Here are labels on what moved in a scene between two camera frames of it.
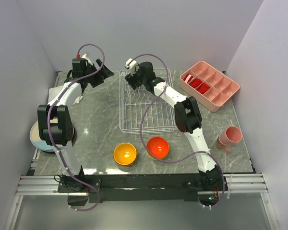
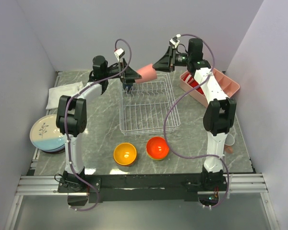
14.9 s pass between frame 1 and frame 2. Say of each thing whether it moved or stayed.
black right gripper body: moved
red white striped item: stayed
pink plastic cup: moved
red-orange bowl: stayed
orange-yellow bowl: stayed
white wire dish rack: stayed
